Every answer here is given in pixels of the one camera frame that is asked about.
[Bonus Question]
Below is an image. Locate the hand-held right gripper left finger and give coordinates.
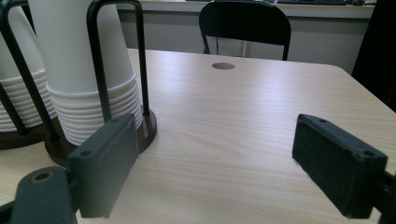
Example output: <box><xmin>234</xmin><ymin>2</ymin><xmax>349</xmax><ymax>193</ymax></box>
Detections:
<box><xmin>66</xmin><ymin>113</ymin><xmax>140</xmax><ymax>219</ymax></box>

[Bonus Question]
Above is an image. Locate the dark panel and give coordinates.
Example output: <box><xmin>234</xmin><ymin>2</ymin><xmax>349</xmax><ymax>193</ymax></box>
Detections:
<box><xmin>350</xmin><ymin>0</ymin><xmax>396</xmax><ymax>114</ymax></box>

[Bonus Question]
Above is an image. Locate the black wire cup holder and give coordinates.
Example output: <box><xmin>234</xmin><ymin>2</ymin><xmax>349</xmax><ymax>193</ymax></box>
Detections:
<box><xmin>0</xmin><ymin>0</ymin><xmax>61</xmax><ymax>151</ymax></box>
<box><xmin>44</xmin><ymin>0</ymin><xmax>159</xmax><ymax>168</ymax></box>

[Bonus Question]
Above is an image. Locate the grey background desk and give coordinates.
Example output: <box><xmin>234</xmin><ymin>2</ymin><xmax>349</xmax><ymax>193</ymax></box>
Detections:
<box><xmin>116</xmin><ymin>0</ymin><xmax>376</xmax><ymax>21</ymax></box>

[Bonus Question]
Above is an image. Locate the round cable hole cover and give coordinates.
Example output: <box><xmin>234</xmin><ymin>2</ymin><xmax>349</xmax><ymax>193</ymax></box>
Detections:
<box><xmin>211</xmin><ymin>62</ymin><xmax>236</xmax><ymax>71</ymax></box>

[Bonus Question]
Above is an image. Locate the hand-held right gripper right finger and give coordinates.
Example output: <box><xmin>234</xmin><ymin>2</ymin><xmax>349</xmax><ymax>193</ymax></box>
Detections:
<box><xmin>291</xmin><ymin>113</ymin><xmax>389</xmax><ymax>218</ymax></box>

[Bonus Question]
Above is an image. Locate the stack of white paper cups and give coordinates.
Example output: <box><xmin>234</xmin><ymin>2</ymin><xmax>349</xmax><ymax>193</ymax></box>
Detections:
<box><xmin>27</xmin><ymin>0</ymin><xmax>144</xmax><ymax>147</ymax></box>
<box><xmin>0</xmin><ymin>6</ymin><xmax>59</xmax><ymax>133</ymax></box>

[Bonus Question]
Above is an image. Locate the black chair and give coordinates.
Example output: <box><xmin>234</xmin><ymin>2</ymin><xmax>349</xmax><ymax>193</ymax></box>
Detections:
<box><xmin>198</xmin><ymin>0</ymin><xmax>292</xmax><ymax>62</ymax></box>

